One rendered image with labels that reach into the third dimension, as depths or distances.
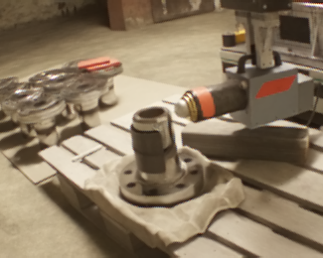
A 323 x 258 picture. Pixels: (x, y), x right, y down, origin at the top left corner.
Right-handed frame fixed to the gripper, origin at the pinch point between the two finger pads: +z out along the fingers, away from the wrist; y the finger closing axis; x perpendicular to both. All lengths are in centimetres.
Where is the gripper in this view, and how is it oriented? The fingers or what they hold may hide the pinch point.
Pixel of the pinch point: (259, 55)
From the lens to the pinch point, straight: 121.6
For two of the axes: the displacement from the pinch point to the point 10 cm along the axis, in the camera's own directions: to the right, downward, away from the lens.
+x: -9.1, 2.6, -3.2
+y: -4.0, -3.4, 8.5
